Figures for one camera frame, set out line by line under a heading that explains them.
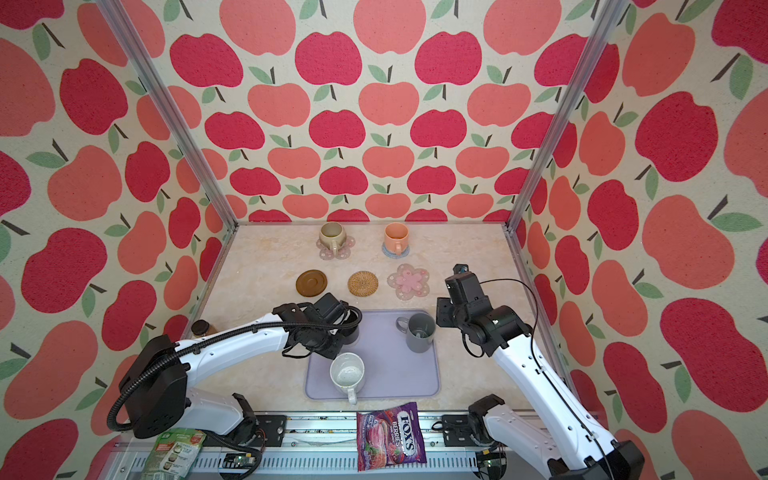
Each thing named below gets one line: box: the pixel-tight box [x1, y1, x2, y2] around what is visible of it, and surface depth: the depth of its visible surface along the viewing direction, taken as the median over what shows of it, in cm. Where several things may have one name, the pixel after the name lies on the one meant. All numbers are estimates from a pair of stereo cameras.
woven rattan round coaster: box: [348, 270, 379, 297], surface depth 106 cm
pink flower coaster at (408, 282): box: [386, 263, 430, 301], surface depth 107 cm
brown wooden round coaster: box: [296, 269, 328, 297], surface depth 106 cm
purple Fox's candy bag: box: [356, 402, 427, 472], surface depth 73 cm
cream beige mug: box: [319, 221, 347, 255], surface depth 110 cm
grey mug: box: [396, 312, 436, 353], surface depth 86 cm
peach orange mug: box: [384, 222, 409, 256], surface depth 107 cm
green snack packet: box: [142, 428, 207, 480], surface depth 71 cm
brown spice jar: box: [191, 319, 217, 335], surface depth 84 cm
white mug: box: [330, 352, 365, 405], surface depth 80 cm
